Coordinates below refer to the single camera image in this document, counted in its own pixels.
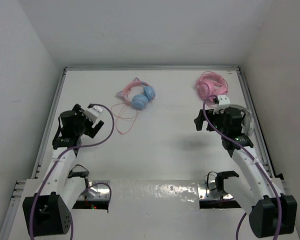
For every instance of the metal base plate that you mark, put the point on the metal base plate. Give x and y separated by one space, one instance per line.
207 192
96 191

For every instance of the white grey headphones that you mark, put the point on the white grey headphones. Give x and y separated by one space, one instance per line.
248 121

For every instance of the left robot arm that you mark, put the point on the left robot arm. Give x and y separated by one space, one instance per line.
48 211

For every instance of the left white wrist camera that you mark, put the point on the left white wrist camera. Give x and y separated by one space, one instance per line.
93 113

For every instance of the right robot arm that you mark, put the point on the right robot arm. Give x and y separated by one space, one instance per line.
270 211

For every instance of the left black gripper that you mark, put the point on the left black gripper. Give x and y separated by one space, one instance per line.
79 114

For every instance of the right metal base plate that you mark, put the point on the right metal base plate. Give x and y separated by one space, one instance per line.
207 192

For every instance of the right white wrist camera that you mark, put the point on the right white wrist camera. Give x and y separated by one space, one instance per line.
221 103

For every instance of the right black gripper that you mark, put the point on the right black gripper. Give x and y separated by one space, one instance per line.
199 120

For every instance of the blue pink cat-ear headphones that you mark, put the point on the blue pink cat-ear headphones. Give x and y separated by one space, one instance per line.
138 102

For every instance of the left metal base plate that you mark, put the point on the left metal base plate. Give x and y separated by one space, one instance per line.
96 191

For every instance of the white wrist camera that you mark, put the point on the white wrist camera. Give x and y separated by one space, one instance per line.
93 113
221 103

